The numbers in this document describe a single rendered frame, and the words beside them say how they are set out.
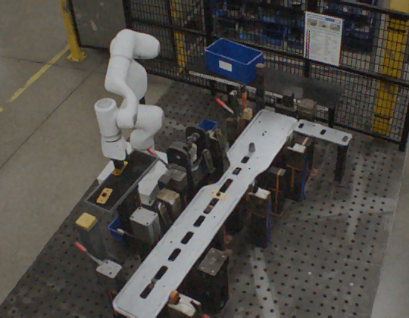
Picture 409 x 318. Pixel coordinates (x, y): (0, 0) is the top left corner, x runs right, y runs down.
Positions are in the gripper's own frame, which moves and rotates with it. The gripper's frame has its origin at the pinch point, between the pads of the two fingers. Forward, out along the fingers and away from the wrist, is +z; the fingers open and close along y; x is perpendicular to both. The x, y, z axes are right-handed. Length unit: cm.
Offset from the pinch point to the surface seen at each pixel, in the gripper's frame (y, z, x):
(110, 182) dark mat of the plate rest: -3.7, 8.0, -4.2
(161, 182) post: 14.5, 14.8, 8.0
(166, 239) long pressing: 25.3, 24.0, -14.5
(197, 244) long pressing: 38.8, 24.0, -13.1
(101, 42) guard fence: -168, 102, 243
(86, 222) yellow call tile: -2.2, 7.9, -27.8
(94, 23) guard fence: -172, 81, 243
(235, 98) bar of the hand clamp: 30, 6, 66
